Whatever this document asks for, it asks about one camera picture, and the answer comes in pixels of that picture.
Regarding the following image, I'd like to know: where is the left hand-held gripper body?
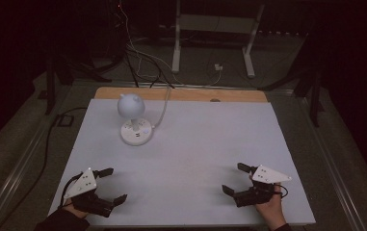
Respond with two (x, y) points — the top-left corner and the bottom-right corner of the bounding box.
(63, 167), (117, 218)

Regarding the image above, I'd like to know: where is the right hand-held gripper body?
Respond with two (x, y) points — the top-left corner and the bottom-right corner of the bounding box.
(233, 164), (293, 208)

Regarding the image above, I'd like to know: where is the white round desk lamp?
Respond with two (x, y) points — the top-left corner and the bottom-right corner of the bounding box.
(117, 92), (155, 147)

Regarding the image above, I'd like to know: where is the person's left hand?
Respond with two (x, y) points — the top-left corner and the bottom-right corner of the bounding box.
(63, 197), (89, 219)

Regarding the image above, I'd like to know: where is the person's right hand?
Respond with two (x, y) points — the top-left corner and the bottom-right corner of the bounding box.
(254, 182), (287, 231)

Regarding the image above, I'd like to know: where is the white table mat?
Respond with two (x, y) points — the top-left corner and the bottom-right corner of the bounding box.
(48, 98), (316, 227)

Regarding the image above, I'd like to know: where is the black square floor box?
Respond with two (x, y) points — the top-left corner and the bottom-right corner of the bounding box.
(57, 114), (75, 127)

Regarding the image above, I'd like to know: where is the black stand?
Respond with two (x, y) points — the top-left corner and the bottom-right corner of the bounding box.
(257, 68), (326, 128)
(44, 52), (113, 116)

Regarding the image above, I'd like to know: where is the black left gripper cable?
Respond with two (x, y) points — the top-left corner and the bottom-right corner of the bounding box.
(60, 174), (83, 210)

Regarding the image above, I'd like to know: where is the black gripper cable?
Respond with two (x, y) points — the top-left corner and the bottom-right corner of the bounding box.
(274, 184), (289, 198)
(60, 174), (83, 210)

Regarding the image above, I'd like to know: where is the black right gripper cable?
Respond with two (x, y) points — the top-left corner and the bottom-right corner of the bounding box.
(274, 184), (289, 198)

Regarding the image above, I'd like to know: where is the long black floor cable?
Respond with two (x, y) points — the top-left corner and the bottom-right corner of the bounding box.
(0, 106), (89, 231)

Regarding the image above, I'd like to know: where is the metal floor rail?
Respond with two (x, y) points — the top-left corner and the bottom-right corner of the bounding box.
(0, 92), (73, 231)
(295, 92), (367, 231)

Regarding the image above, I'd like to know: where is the white lamp cable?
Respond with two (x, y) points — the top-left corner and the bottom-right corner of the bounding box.
(151, 85), (172, 130)

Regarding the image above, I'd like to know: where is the thin white floor cable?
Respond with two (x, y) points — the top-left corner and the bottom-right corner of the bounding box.
(118, 0), (223, 88)

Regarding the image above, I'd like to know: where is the bundle of black cables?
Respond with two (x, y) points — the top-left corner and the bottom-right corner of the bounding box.
(123, 44), (175, 90)

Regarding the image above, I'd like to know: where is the grey metal stand frame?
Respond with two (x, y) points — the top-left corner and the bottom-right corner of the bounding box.
(170, 0), (266, 79)

